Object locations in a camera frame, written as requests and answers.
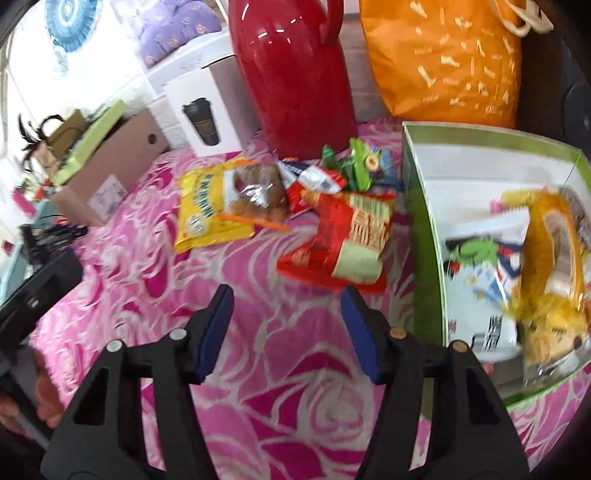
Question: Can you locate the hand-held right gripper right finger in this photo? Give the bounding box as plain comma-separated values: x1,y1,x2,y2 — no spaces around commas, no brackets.
341,286,529,480

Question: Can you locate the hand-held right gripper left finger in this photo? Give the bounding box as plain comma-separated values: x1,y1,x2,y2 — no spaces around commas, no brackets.
41,284,235,480

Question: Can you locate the purple bedding poster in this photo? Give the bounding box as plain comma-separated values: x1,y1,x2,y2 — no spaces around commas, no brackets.
137,0,234,71

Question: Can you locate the person's left hand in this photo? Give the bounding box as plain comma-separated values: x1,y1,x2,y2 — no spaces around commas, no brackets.
0,353,65,437

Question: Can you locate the orange tote bag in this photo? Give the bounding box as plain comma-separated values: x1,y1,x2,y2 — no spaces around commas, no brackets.
358,0,555,131

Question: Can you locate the yellow printed snack packet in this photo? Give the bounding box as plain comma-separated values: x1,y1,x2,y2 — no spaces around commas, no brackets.
174,158,257,254

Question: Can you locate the green box lid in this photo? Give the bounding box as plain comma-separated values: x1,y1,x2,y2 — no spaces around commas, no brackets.
52,99,128,186

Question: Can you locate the white blue-print snack packet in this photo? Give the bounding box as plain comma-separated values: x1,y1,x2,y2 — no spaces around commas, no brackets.
444,207,532,354

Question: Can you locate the green candy packet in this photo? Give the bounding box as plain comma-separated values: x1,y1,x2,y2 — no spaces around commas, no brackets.
322,137,399,191

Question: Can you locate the pink floral tablecloth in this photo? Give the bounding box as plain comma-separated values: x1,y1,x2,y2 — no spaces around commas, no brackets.
28,115,591,480

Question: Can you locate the brown handbag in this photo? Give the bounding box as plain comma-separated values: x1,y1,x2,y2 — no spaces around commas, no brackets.
45,108,89,151

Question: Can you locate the brown cardboard box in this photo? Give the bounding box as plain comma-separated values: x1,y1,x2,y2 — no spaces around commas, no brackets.
50,108,170,228

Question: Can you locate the brown bread clear packet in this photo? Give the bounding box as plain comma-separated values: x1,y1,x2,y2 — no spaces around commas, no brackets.
225,162,291,223

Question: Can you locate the red thermos jug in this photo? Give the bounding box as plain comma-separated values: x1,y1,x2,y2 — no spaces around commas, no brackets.
228,0,360,160

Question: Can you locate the green cardboard box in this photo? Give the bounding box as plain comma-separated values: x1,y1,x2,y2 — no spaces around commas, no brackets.
401,121,591,412

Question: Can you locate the red cracker packet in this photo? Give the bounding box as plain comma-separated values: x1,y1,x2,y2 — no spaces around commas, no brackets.
276,190,399,295

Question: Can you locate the yellow clear snack packet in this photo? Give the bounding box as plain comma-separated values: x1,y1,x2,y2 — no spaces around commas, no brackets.
515,190,591,372

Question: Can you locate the red white snack packet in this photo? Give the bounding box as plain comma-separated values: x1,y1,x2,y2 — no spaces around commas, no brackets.
281,161,348,214

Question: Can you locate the blue paper fan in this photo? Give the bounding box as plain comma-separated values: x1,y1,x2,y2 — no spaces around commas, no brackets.
44,0,100,52

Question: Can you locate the white cup picture box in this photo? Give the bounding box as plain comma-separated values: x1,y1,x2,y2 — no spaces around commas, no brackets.
163,54,246,158

